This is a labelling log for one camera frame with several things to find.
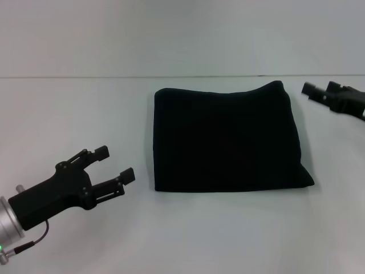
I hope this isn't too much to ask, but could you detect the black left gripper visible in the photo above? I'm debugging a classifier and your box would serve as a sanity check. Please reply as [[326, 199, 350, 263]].
[[7, 145, 136, 232]]

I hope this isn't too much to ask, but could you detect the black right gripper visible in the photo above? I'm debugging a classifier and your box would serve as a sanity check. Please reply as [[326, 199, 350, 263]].
[[301, 80, 365, 121]]

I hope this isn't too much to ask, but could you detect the black t-shirt with FREE print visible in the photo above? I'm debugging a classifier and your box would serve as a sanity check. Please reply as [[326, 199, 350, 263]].
[[153, 80, 316, 192]]

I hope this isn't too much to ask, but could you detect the dark red thin cable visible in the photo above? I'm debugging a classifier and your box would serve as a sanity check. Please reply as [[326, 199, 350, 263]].
[[0, 220, 51, 265]]

